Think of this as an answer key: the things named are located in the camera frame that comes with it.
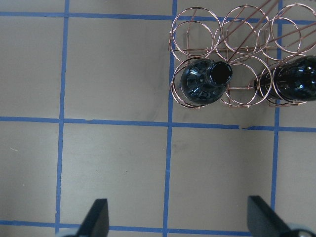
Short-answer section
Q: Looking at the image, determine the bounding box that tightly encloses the wine bottle in rack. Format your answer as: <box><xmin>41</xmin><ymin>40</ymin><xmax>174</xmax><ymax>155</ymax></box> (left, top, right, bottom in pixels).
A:
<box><xmin>254</xmin><ymin>55</ymin><xmax>316</xmax><ymax>102</ymax></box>
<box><xmin>180</xmin><ymin>59</ymin><xmax>233</xmax><ymax>105</ymax></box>

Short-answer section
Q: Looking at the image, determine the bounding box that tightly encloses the copper wire wine rack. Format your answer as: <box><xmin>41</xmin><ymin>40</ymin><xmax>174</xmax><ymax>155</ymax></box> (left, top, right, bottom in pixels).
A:
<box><xmin>168</xmin><ymin>0</ymin><xmax>316</xmax><ymax>109</ymax></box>

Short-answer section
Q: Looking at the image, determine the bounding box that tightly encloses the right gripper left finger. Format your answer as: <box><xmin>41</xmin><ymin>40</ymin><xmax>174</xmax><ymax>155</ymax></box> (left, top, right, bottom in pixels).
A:
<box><xmin>74</xmin><ymin>198</ymin><xmax>109</xmax><ymax>237</ymax></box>

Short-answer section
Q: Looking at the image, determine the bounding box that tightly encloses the wine bottle in rack left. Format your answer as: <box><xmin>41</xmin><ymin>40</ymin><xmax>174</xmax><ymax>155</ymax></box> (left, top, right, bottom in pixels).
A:
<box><xmin>254</xmin><ymin>55</ymin><xmax>316</xmax><ymax>102</ymax></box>

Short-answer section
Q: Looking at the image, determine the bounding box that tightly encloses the wine bottle in rack right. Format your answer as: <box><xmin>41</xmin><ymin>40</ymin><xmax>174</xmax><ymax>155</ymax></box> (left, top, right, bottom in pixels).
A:
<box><xmin>180</xmin><ymin>59</ymin><xmax>233</xmax><ymax>105</ymax></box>

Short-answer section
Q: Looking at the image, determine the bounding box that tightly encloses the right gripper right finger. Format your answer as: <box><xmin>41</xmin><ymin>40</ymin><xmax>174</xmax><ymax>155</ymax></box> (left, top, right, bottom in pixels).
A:
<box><xmin>247</xmin><ymin>196</ymin><xmax>296</xmax><ymax>237</ymax></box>

